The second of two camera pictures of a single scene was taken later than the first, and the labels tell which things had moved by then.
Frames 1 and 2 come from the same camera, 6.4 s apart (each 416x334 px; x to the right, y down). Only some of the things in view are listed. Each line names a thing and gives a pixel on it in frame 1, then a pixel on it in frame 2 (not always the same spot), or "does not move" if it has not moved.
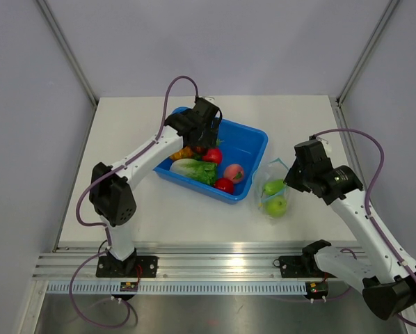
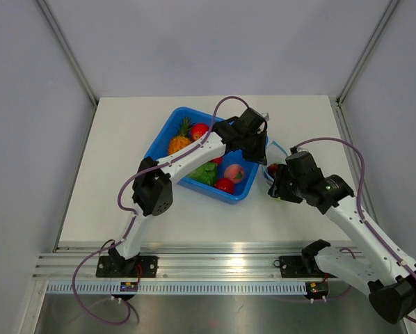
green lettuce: (203, 172) does not move
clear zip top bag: (270, 191) → (275, 155)
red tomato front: (225, 184) does not move
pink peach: (234, 172) does not move
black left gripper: (210, 138) → (258, 156)
